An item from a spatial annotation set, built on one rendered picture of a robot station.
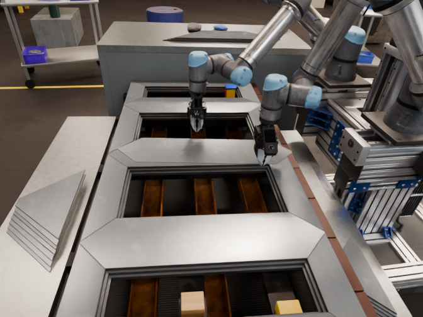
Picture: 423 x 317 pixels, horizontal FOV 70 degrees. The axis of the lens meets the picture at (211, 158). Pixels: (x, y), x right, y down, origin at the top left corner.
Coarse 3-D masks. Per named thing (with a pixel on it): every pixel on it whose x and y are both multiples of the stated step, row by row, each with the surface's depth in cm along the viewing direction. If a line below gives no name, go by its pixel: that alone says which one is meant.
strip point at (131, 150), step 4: (136, 140) 131; (140, 140) 132; (128, 144) 129; (132, 144) 129; (136, 144) 129; (140, 144) 129; (120, 148) 126; (124, 148) 126; (128, 148) 126; (132, 148) 126; (136, 148) 126; (124, 152) 124; (128, 152) 124; (132, 152) 124; (136, 152) 124; (128, 156) 122; (132, 156) 122; (136, 156) 122
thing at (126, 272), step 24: (144, 96) 170; (240, 96) 176; (144, 168) 118; (168, 168) 119; (192, 168) 119; (216, 168) 120; (240, 168) 121; (264, 168) 122; (120, 216) 98; (192, 264) 83; (216, 264) 84; (240, 264) 85; (264, 264) 85; (288, 264) 86; (312, 288) 81; (96, 312) 72; (312, 312) 76
